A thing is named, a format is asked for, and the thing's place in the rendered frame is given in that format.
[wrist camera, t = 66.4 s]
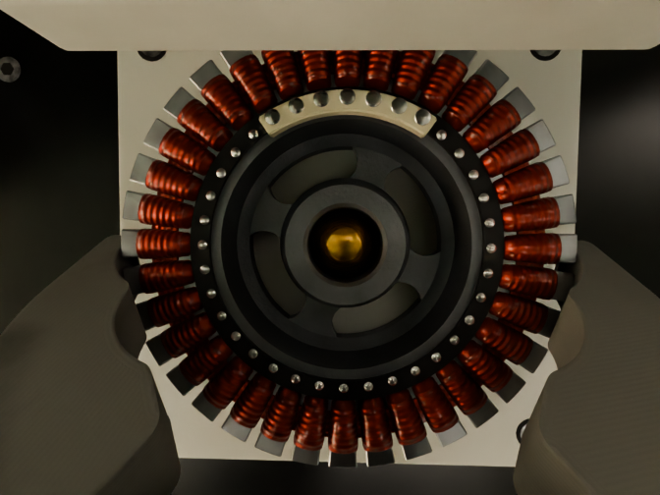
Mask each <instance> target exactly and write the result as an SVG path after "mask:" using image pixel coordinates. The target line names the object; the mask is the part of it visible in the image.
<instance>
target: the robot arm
mask: <svg viewBox="0 0 660 495"><path fill-rule="evenodd" d="M137 265H140V263H139V259H138V257H127V258H123V257H122V251H121V236H120V235H113V236H110V237H107V238H106V239H104V240H103V241H102V242H101V243H99V244H98V245H97V246H96V247H94V248H93V249H92V250H91V251H90V252H88V253H87V254H86V255H85V256H83V257H82V258H81V259H80V260H79V261H77V262H76V263H75V264H74V265H73V266H71V267H70V268H69V269H68V270H66V271H65V272H64V273H63V274H62V275H60V276H59V277H58V278H57V279H56V280H54V281H53V282H52V283H51V284H49V285H48V286H47V287H46V288H45V289H44V290H42V291H41V292H40V293H39V294H38V295H37V296H36V297H35V298H34V299H33V300H31V301H30V302H29V303H28V304H27V305H26V306H25V307H24V308H23V309H22V311H21V312H20V313H19V314H18V315H17V316H16V317H15V318H14V319H13V320H12V322H11V323H10V324H9V325H8V326H7V328H6V329H5V330H4V331H3V333H2V334H1V335H0V495H170V494H171V493H172V491H173V490H174V489H175V487H176V485H177V483H178V481H179V478H180V474H181V465H180V461H179V457H178V452H177V448H176V443H175V439H174V435H173V430H172V426H171V423H170V420H169V417H168V415H167V413H166V410H165V408H164V405H163V402H162V400H161V397H160V394H159V391H158V389H157V386H156V383H155V381H154V378H153V375H152V373H151V370H150V368H149V366H148V365H147V364H146V363H144V362H142V361H140V360H138V356H139V354H140V351H141V349H142V347H143V345H144V344H145V342H146V333H145V330H144V328H143V325H142V322H141V319H140V316H139V313H138V309H137V306H136V303H135V300H136V297H137V295H138V294H137V295H132V292H131V289H130V286H129V283H128V282H127V281H126V280H125V278H124V272H123V269H124V268H126V267H131V266H137ZM554 270H557V271H562V272H567V273H572V274H574V275H575V277H574V282H573V287H572V288H571V289H570V291H569V293H568V296H567V298H566V301H565V302H560V301H557V303H558V304H559V306H560V309H561V313H560V315H559V317H558V320H557V322H556V325H555V327H554V329H553V332H552V334H551V337H550V339H549V342H548V349H549V351H550V353H551V355H552V356H553V358H554V360H555V362H556V365H557V368H558V370H555V371H553V372H552V373H551V374H550V375H549V376H548V378H547V380H546V382H545V385H544V387H543V389H542V391H541V394H540V396H539V398H538V400H537V403H536V405H535V407H534V409H533V412H532V414H531V416H530V418H529V421H528V423H527V425H526V427H525V430H524V432H523V434H522V441H521V444H520V449H519V453H518V458H517V462H516V466H515V471H514V476H513V482H514V486H515V489H516V492H517V494H518V495H660V299H659V298H658V297H657V296H656V295H654V294H653V293H652V292H651V291H650V290H648V289H647V288H646V287H645V286H643V285H642V284H641V283H640V282H638V281H637V280H636V279H635V278H634V277H633V276H632V275H631V274H630V273H628V272H627V271H626V270H625V269H623V268H622V267H621V266H620V265H619V264H617V263H616V262H615V261H614V260H612V259H611V258H610V257H609V256H607V255H606V254H605V253H604V252H603V251H601V250H600V249H599V248H598V247H596V246H595V245H593V244H592V243H589V242H586V241H577V262H576V263H562V262H558V263H557V264H556V265H555V269H554Z"/></svg>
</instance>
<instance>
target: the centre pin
mask: <svg viewBox="0 0 660 495"><path fill-rule="evenodd" d="M378 246H379V241H378V235H377V232H376V229H375V227H374V226H373V224H372V222H371V221H370V220H369V219H368V218H367V217H366V216H364V215H363V214H361V213H360V212H358V211H355V210H351V209H336V210H333V211H330V212H328V213H326V214H325V215H323V216H322V217H321V218H320V219H319V220H318V221H317V222H316V224H315V225H314V227H313V229H312V231H311V234H310V239H309V248H310V252H311V255H312V258H313V260H314V261H315V263H316V264H317V265H318V267H319V268H320V269H322V270H323V271H324V272H326V273H327V274H329V275H331V276H334V277H339V278H350V277H354V276H357V275H358V274H361V273H362V272H364V271H365V270H366V269H367V268H368V267H369V266H370V265H371V264H372V263H373V261H374V259H375V257H376V255H377V252H378Z"/></svg>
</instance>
